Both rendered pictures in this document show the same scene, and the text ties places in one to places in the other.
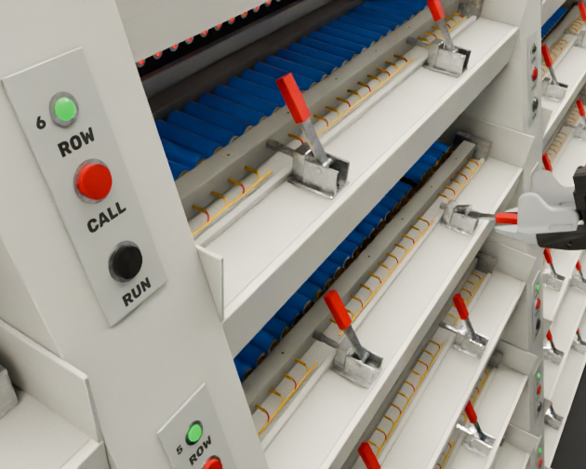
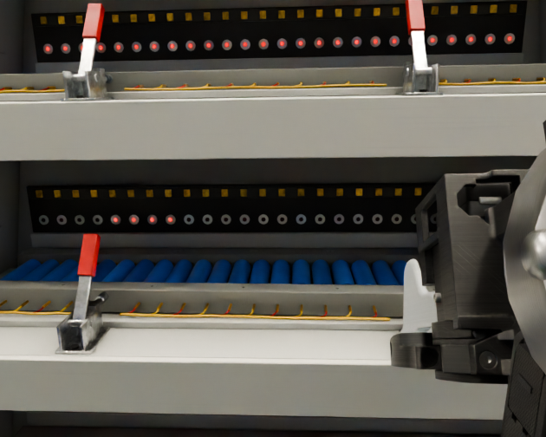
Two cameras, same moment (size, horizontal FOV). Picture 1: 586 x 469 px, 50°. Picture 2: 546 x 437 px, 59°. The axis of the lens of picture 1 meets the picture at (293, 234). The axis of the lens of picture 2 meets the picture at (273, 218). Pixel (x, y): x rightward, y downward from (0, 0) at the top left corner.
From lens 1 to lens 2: 0.63 m
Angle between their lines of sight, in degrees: 60
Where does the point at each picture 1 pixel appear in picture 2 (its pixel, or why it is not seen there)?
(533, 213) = (410, 299)
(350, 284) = (186, 289)
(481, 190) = not seen: hidden behind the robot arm
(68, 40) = not seen: outside the picture
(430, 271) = (294, 345)
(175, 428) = not seen: outside the picture
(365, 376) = (62, 337)
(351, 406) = (27, 350)
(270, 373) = (34, 286)
